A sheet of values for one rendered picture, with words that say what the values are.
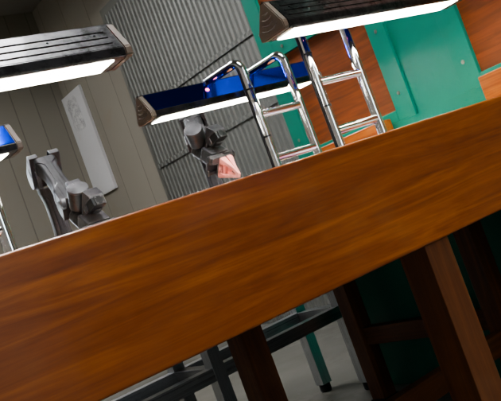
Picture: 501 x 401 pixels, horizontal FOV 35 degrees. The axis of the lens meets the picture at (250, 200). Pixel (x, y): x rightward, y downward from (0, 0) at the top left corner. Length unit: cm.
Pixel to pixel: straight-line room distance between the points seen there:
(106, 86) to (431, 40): 460
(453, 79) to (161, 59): 374
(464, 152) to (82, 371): 75
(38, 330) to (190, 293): 19
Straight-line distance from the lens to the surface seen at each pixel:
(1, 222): 138
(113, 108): 664
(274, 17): 159
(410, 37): 238
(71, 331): 88
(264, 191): 104
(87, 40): 135
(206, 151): 239
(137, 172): 654
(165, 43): 573
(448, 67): 231
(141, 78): 608
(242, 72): 204
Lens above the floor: 70
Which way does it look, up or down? 2 degrees up
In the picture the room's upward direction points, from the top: 20 degrees counter-clockwise
